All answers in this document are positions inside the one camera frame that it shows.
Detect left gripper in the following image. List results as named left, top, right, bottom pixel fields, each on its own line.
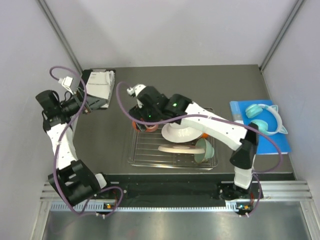
left=59, top=87, right=108, bottom=117

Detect orange mug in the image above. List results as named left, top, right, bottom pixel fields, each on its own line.
left=132, top=121, right=159, bottom=133

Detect white blue-rimmed plate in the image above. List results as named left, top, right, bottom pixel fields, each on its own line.
left=161, top=123, right=203, bottom=143

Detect pink floral plate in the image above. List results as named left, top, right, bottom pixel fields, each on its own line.
left=158, top=144, right=205, bottom=155

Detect orange and white bowl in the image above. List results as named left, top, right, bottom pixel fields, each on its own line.
left=201, top=133, right=209, bottom=139

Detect green ceramic bowl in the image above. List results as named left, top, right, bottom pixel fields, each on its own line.
left=194, top=138, right=215, bottom=164

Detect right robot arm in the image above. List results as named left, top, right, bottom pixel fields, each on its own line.
left=127, top=84, right=259, bottom=198

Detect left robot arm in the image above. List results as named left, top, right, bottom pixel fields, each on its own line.
left=35, top=90, right=114, bottom=207

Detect teal cat-ear headphones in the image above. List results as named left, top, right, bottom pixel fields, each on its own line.
left=245, top=104, right=288, bottom=136

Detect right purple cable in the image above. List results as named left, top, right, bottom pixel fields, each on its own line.
left=116, top=81, right=284, bottom=218

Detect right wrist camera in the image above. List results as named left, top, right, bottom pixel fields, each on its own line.
left=126, top=84, right=146, bottom=97

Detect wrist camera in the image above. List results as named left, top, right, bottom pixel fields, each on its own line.
left=58, top=76, right=77, bottom=95
left=126, top=84, right=146, bottom=97

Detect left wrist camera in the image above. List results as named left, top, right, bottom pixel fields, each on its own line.
left=58, top=76, right=77, bottom=95

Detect wire dish rack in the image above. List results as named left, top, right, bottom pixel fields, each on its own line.
left=128, top=125, right=218, bottom=171

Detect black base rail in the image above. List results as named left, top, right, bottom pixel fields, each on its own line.
left=92, top=173, right=263, bottom=217

